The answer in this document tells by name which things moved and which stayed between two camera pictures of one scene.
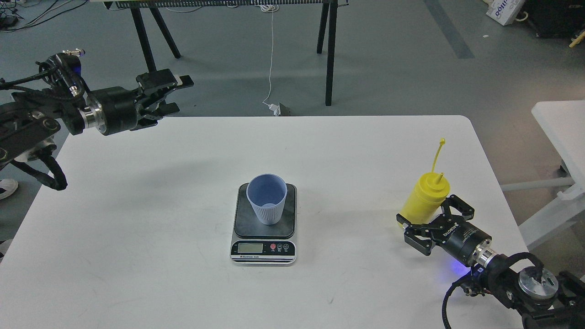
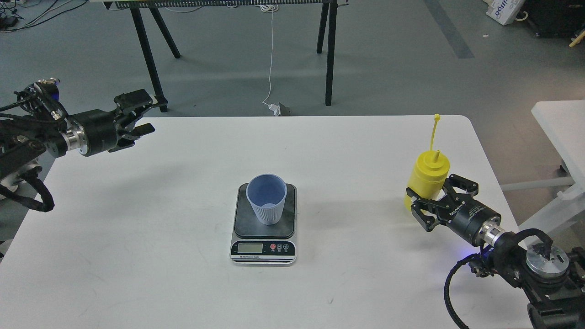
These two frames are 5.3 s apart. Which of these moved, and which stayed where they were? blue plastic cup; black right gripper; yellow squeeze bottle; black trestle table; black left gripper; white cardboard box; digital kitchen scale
Moved: black left gripper; yellow squeeze bottle; black right gripper
Stayed: white cardboard box; blue plastic cup; digital kitchen scale; black trestle table
